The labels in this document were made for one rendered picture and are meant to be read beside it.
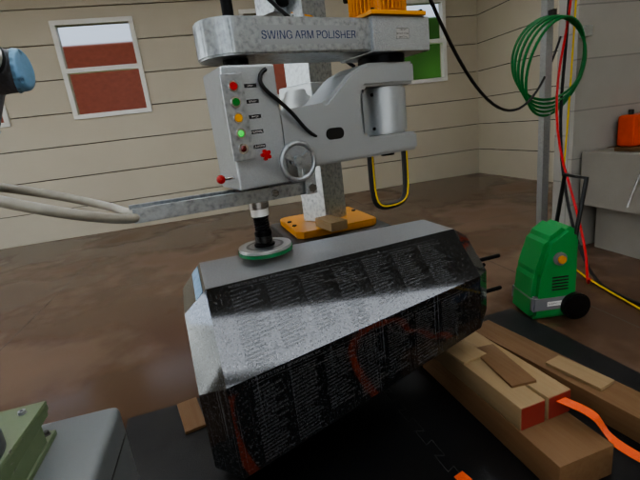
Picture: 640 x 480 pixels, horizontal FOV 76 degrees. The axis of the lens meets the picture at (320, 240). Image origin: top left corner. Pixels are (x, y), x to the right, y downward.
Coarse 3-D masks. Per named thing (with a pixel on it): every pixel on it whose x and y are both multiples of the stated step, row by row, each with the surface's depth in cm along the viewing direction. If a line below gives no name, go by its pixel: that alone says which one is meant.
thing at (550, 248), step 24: (528, 240) 263; (552, 240) 246; (576, 240) 244; (528, 264) 259; (552, 264) 247; (576, 264) 251; (528, 288) 258; (552, 288) 251; (528, 312) 259; (552, 312) 256; (576, 312) 252
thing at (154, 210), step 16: (224, 192) 158; (240, 192) 150; (256, 192) 153; (272, 192) 156; (288, 192) 160; (304, 192) 163; (144, 208) 135; (160, 208) 137; (176, 208) 140; (192, 208) 143; (208, 208) 145; (224, 208) 148
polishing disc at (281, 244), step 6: (276, 240) 170; (282, 240) 168; (288, 240) 167; (240, 246) 168; (246, 246) 167; (252, 246) 165; (270, 246) 162; (276, 246) 161; (282, 246) 160; (288, 246) 161; (240, 252) 161; (246, 252) 157; (252, 252) 156; (258, 252) 155; (264, 252) 155; (270, 252) 156
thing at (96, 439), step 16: (80, 416) 79; (96, 416) 78; (112, 416) 78; (64, 432) 75; (80, 432) 74; (96, 432) 74; (112, 432) 75; (64, 448) 71; (80, 448) 70; (96, 448) 70; (112, 448) 74; (128, 448) 81; (48, 464) 68; (64, 464) 67; (80, 464) 67; (96, 464) 67; (112, 464) 72; (128, 464) 80
